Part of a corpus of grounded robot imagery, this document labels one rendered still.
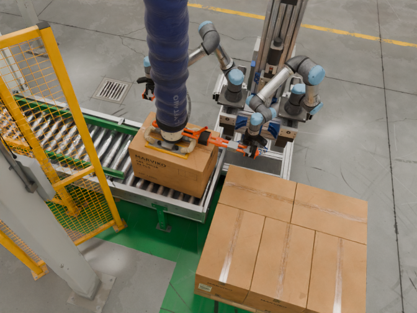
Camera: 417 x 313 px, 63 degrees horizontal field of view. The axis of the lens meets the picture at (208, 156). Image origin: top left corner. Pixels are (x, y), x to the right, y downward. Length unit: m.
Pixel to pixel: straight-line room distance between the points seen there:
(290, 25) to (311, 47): 2.83
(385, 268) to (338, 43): 3.32
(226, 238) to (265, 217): 0.38
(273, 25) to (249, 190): 1.30
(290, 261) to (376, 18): 4.65
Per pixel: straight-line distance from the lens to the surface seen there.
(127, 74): 4.65
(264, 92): 2.31
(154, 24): 1.86
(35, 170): 1.69
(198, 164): 2.50
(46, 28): 1.75
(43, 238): 2.06
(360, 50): 5.63
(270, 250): 2.71
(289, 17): 2.54
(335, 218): 2.98
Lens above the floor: 3.02
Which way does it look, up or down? 54 degrees down
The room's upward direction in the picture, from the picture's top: 5 degrees clockwise
